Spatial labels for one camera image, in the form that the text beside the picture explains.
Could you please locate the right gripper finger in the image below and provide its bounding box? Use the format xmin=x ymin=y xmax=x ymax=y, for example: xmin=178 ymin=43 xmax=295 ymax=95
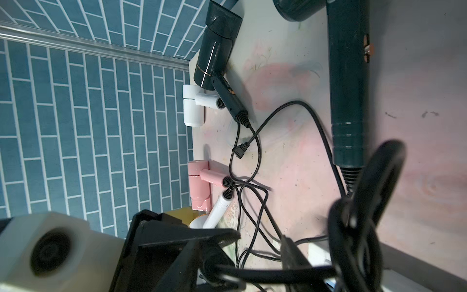
xmin=280 ymin=236 xmax=321 ymax=292

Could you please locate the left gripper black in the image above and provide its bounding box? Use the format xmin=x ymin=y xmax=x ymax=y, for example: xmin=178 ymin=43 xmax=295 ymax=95
xmin=109 ymin=209 xmax=241 ymax=292

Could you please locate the dark green boxy hair dryer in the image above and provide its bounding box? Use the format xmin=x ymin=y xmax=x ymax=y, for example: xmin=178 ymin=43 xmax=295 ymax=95
xmin=274 ymin=0 xmax=370 ymax=195

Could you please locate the pink hair dryer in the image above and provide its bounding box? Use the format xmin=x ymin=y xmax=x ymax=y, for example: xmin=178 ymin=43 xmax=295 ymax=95
xmin=187 ymin=160 xmax=235 ymax=214

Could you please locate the white multicolour power strip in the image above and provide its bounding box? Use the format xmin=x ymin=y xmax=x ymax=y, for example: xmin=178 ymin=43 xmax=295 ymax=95
xmin=308 ymin=233 xmax=467 ymax=292

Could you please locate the dark green slim hair dryer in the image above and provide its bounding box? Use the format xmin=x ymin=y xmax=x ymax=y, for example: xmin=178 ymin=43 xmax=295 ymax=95
xmin=193 ymin=1 xmax=251 ymax=128

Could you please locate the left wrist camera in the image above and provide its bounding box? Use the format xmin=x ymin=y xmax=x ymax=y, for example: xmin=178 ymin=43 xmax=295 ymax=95
xmin=1 ymin=212 xmax=124 ymax=292

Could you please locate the black cable of white dryer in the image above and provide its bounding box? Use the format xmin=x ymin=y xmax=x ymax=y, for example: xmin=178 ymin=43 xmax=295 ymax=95
xmin=227 ymin=100 xmax=347 ymax=271

